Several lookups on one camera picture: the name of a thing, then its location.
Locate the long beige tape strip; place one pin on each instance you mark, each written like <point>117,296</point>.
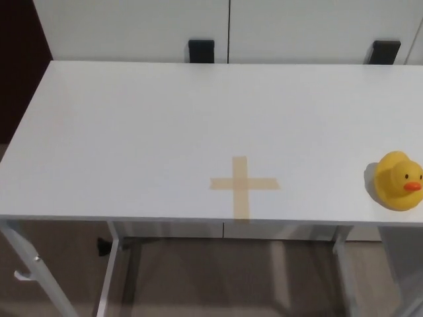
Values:
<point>241,206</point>

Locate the yellow rubber duck toy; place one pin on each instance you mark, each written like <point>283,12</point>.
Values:
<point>391,178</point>

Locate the white leg hook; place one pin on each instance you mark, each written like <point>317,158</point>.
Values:
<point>21,275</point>

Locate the white desk leg with hook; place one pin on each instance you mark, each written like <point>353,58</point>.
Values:
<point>49,290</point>

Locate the white slanted desk leg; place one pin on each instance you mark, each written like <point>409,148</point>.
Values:
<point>110,264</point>
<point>342,241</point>

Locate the black floor foot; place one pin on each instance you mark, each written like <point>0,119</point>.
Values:
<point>103,247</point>

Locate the black partition bracket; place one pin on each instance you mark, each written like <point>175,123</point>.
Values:
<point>201,51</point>
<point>383,53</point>

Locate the white partition panel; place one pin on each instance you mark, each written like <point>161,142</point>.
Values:
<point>418,29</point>
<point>314,23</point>
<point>132,26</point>

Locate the dark maroon door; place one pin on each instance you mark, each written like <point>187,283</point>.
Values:
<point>20,66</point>

